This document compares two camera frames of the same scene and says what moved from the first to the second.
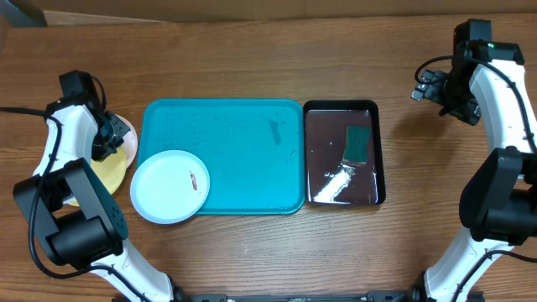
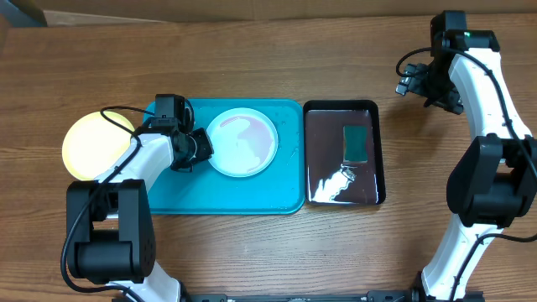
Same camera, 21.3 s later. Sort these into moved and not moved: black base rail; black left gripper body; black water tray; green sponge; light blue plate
Moved: black left gripper body; light blue plate
Not moved: black base rail; black water tray; green sponge
